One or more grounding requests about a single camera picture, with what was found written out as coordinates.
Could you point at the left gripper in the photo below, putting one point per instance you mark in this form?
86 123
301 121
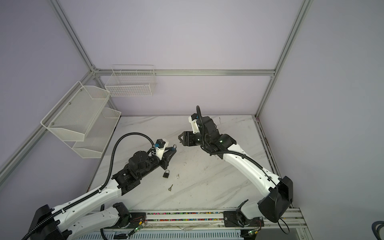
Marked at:
166 158

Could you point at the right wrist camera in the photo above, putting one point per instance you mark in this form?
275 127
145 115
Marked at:
193 121

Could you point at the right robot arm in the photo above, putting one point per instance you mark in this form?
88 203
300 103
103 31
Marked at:
276 192

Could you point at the upper white mesh shelf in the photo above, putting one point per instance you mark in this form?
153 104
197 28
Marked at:
72 119

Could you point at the black padlock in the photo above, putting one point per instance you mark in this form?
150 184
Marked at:
166 174

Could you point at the white wire basket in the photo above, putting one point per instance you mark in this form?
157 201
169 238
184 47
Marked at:
132 81

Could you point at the lower white mesh shelf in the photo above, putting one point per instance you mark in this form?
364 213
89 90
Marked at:
99 136

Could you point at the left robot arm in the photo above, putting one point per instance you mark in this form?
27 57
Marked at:
76 218

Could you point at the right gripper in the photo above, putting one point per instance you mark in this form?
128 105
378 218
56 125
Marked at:
187 138

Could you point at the white mesh shelf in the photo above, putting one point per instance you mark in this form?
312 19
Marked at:
99 136
72 119

